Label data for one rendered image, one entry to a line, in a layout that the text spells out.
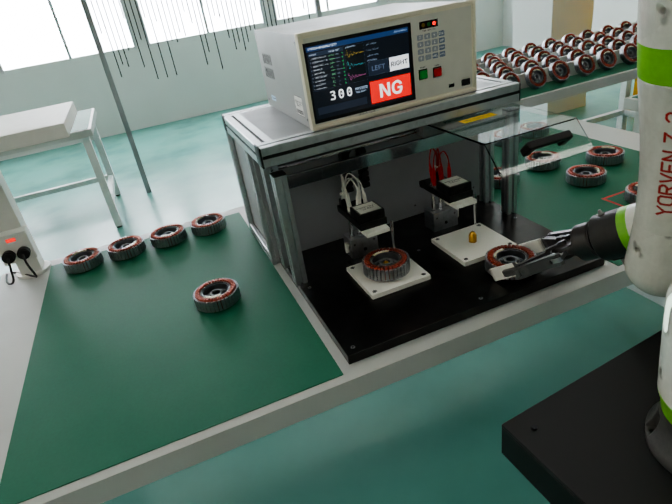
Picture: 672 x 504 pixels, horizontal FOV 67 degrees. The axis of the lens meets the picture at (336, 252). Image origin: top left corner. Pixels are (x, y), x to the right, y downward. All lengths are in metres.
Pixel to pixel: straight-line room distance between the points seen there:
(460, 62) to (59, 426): 1.16
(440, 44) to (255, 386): 0.86
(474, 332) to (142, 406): 0.67
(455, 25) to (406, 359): 0.76
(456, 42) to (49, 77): 6.49
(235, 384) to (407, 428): 0.98
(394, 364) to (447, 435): 0.89
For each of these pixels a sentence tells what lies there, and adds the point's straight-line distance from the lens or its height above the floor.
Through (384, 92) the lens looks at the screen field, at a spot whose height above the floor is 1.16.
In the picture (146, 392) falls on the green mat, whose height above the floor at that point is 0.75.
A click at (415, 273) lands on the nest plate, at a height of 0.78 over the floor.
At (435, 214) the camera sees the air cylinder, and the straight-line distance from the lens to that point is 1.38.
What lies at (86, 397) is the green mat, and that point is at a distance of 1.17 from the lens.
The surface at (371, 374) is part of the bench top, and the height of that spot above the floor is 0.74.
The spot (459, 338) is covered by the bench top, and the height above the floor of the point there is 0.74.
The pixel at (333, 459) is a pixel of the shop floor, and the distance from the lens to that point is 1.85.
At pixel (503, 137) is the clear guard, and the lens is 1.15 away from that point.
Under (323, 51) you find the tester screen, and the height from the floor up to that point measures 1.28.
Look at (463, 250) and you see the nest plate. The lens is 1.29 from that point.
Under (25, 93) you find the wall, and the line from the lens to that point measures 7.50.
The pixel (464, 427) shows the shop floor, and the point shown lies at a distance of 1.90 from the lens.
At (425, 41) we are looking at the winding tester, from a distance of 1.27.
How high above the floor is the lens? 1.41
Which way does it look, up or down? 28 degrees down
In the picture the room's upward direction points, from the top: 10 degrees counter-clockwise
